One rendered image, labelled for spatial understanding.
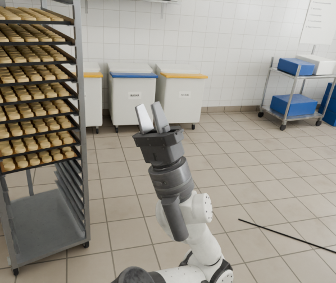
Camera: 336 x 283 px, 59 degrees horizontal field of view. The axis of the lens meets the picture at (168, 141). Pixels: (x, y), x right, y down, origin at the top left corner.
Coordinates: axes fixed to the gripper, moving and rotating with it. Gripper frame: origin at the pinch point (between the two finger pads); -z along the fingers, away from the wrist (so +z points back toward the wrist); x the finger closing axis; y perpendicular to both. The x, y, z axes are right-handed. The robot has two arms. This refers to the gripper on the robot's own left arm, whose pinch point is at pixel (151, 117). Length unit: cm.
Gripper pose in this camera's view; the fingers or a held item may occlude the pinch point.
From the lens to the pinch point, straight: 61.7
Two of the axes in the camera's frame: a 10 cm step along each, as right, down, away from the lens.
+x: 7.4, -0.1, -6.8
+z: 3.0, 9.0, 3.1
